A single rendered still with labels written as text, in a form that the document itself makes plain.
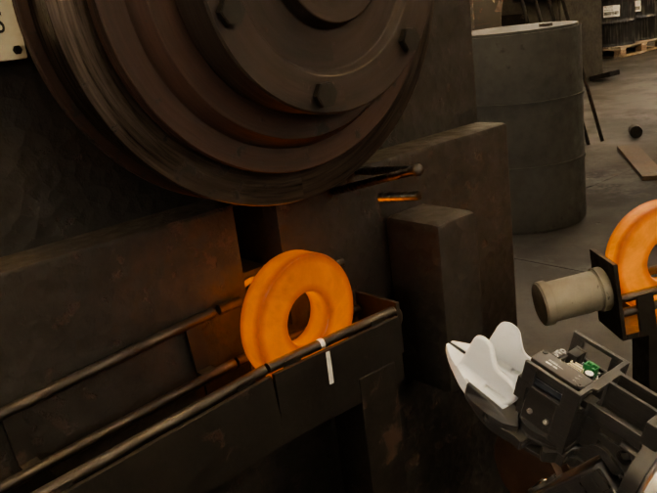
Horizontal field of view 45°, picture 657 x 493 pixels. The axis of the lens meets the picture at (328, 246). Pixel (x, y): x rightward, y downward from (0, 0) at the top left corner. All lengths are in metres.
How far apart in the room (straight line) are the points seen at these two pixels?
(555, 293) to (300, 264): 0.36
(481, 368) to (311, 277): 0.27
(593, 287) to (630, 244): 0.07
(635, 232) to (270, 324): 0.49
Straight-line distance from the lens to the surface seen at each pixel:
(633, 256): 1.09
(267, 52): 0.71
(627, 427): 0.64
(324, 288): 0.91
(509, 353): 0.73
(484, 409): 0.70
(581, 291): 1.07
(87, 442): 0.85
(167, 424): 0.81
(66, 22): 0.71
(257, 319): 0.86
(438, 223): 1.00
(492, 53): 3.49
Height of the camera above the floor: 1.07
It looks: 17 degrees down
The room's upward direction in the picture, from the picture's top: 7 degrees counter-clockwise
